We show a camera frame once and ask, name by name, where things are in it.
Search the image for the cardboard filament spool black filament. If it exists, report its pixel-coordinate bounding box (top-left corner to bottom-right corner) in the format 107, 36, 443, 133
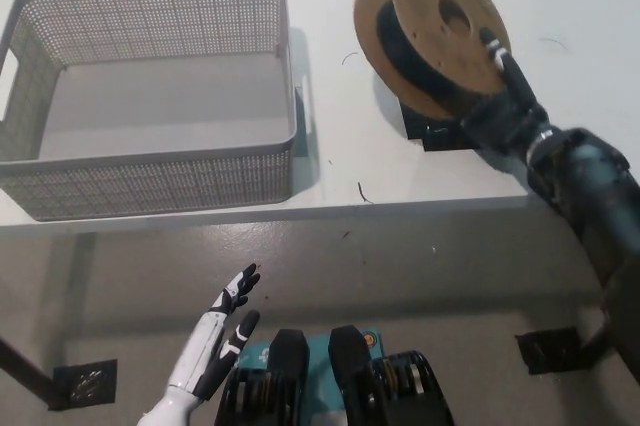
353, 0, 513, 120

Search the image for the grey perforated plastic basket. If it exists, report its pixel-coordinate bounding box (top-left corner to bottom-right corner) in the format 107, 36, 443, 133
0, 0, 317, 222

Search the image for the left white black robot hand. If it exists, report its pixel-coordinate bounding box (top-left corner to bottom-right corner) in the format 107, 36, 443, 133
166, 263, 263, 401

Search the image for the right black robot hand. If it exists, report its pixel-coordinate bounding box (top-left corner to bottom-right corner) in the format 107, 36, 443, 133
458, 27, 556, 158

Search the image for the black floor tape patch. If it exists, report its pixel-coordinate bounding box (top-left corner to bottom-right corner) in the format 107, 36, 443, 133
514, 326, 610, 376
51, 358, 119, 408

